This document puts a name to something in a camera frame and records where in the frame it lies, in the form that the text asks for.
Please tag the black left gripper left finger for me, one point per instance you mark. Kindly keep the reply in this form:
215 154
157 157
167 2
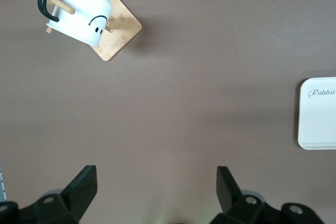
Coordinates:
78 195

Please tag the wooden mug rack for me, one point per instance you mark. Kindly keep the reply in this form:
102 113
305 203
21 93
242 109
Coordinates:
123 32

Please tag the cream rabbit print tray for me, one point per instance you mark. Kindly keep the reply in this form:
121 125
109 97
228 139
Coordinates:
317 119

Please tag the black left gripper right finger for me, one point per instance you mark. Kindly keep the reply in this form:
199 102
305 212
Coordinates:
231 197

